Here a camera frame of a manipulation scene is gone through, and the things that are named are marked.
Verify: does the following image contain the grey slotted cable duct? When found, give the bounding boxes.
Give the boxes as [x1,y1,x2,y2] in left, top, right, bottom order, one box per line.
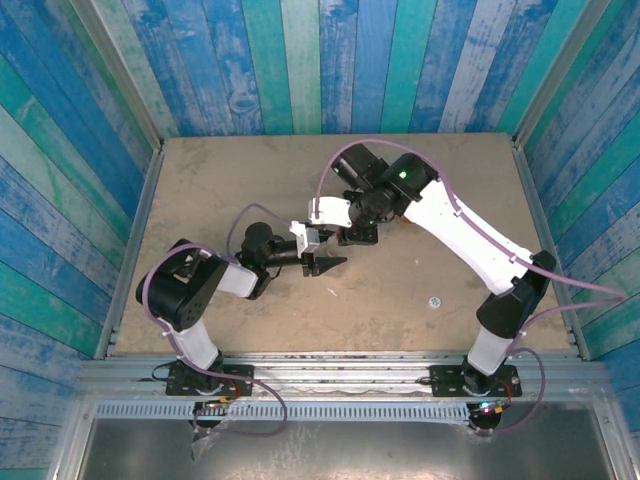
[93,401,472,422]

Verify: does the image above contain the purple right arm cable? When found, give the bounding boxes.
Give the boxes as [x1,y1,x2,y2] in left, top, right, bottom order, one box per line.
[317,138,626,437]

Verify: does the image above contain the aluminium front rail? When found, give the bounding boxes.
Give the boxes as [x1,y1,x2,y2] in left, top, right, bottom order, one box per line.
[74,351,614,401]

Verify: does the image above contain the aluminium frame post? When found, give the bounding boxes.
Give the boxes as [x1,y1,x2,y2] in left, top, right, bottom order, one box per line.
[69,0,164,151]
[512,0,609,147]

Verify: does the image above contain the aluminium side rail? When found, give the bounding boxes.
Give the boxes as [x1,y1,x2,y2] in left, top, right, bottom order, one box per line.
[94,143,166,359]
[512,140,592,361]

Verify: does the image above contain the small control circuit board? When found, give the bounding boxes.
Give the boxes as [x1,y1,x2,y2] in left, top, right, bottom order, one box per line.
[193,396,236,411]
[469,398,511,417]

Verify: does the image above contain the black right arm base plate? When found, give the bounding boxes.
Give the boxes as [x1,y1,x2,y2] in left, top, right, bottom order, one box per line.
[429,364,523,399]

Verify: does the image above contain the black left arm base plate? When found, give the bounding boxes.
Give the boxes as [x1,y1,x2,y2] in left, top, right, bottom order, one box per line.
[165,363,255,398]

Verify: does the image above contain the clear plastic bag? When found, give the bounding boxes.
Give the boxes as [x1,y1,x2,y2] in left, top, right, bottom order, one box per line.
[189,422,224,461]

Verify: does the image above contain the steel sheet panel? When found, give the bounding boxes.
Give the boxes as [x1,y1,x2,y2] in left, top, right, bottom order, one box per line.
[49,417,621,480]

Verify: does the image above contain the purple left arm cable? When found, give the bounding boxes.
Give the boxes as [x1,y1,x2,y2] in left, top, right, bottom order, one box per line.
[142,202,304,440]

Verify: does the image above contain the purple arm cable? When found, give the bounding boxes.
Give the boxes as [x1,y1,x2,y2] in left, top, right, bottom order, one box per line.
[317,138,626,437]
[142,202,304,440]

